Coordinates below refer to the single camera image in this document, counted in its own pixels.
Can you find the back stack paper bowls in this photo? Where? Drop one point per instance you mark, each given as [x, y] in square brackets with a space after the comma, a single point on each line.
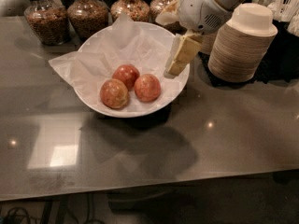
[208, 42]

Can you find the far left cereal jar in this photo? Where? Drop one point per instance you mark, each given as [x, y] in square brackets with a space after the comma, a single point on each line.
[48, 20]

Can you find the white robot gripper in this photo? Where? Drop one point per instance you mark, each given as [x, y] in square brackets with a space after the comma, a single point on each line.
[200, 9]

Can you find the black tray under bowls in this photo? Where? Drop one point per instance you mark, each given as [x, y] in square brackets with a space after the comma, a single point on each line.
[281, 61]

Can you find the red apple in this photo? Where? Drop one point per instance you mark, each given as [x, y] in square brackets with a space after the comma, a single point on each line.
[114, 94]
[127, 74]
[147, 88]

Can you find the white stirrer sticks bundle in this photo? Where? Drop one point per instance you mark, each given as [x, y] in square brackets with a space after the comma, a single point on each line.
[287, 9]

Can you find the white tissue paper liner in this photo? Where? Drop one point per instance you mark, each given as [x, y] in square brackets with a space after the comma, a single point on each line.
[93, 66]

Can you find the white bowl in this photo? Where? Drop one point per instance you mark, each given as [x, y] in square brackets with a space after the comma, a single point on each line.
[180, 84]

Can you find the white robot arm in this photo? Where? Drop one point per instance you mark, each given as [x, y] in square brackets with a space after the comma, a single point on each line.
[199, 18]

